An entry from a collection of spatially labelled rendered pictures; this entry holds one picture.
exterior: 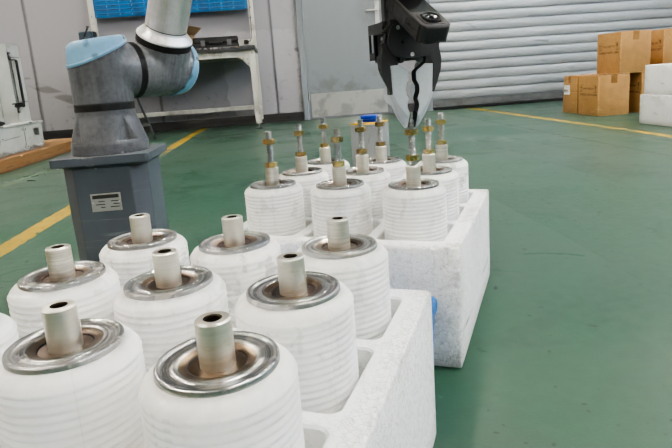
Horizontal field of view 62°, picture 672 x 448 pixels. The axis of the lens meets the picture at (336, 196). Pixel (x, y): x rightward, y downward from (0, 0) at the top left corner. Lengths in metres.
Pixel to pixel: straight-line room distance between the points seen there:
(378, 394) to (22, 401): 0.24
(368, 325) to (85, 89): 0.82
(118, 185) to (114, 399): 0.81
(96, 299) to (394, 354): 0.27
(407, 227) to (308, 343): 0.42
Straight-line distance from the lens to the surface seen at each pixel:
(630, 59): 4.75
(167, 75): 1.27
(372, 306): 0.54
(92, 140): 1.19
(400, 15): 0.79
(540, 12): 6.62
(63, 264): 0.58
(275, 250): 0.59
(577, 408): 0.79
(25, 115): 4.59
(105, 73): 1.20
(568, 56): 6.74
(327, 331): 0.43
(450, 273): 0.79
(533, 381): 0.84
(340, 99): 6.08
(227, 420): 0.33
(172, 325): 0.48
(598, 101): 4.64
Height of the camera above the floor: 0.42
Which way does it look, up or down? 12 degrees down
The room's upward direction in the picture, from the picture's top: 4 degrees counter-clockwise
